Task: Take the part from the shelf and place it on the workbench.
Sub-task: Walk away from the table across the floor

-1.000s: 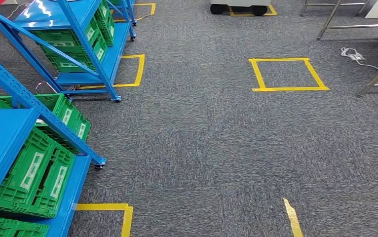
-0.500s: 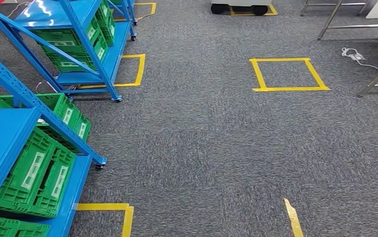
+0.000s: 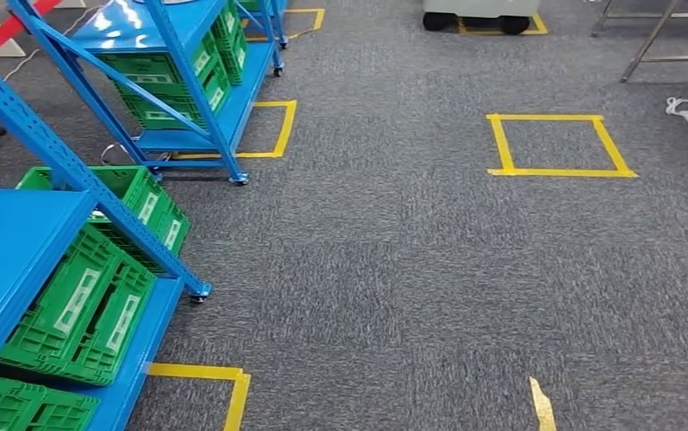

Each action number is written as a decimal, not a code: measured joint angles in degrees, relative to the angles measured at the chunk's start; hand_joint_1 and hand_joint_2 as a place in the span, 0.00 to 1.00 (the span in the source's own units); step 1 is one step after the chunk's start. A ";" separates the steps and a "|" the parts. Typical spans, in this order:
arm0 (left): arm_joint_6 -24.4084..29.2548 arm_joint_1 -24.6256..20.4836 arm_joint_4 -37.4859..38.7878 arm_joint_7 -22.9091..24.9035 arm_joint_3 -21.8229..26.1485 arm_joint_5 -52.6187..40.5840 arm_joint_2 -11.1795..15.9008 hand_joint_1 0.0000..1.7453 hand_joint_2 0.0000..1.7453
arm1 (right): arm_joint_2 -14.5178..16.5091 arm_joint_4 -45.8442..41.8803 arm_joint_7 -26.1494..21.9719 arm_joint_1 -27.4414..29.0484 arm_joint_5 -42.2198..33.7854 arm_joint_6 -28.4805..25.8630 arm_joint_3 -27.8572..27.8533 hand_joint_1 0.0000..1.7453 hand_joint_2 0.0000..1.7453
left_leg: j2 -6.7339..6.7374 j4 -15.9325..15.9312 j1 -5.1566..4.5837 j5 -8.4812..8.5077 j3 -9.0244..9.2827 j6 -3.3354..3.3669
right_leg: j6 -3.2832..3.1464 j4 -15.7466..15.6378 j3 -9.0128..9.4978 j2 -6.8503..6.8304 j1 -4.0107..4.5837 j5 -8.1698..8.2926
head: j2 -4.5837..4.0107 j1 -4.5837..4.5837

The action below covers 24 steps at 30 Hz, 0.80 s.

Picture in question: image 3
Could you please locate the blue metal shelf rack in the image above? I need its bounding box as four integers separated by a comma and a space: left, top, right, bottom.
234, 0, 290, 78
0, 44, 213, 431
7, 0, 279, 186

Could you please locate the yellow floor tape marking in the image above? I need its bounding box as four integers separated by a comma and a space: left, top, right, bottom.
243, 7, 326, 43
528, 376, 558, 431
171, 100, 299, 161
486, 112, 639, 179

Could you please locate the open green plastic crate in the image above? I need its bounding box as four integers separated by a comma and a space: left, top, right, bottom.
15, 165, 191, 275

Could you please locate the chrome stanchion base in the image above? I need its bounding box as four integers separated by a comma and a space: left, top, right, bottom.
100, 141, 172, 169

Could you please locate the steel table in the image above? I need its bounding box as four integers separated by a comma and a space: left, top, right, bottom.
590, 0, 688, 84

